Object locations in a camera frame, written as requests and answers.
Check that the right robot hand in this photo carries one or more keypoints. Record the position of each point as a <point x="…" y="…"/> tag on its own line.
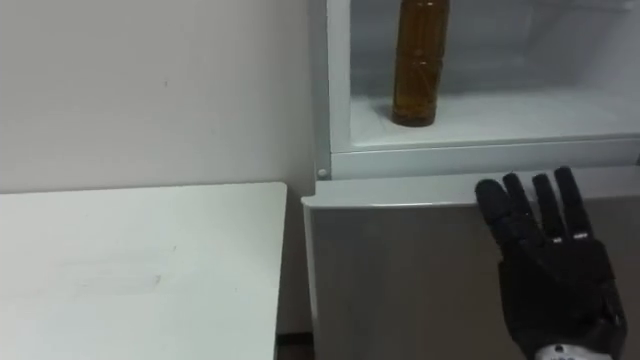
<point x="555" y="270"/>

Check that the brown tea bottle green cap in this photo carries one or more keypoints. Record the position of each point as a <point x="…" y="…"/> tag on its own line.
<point x="419" y="60"/>

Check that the grey fridge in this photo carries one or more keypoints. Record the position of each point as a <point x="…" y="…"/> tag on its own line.
<point x="425" y="240"/>

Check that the white desk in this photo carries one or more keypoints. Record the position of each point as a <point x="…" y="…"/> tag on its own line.
<point x="140" y="270"/>

